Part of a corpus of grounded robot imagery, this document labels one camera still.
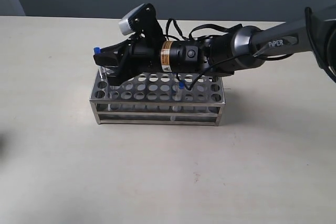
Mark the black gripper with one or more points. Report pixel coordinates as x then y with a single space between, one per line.
133 57

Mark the blue capped tube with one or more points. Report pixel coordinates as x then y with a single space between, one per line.
178 96
102 73
97 50

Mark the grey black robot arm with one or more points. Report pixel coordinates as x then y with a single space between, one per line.
247 47

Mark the stainless steel test tube rack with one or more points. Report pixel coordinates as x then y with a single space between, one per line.
148 99

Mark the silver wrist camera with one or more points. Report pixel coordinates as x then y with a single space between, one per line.
138 19

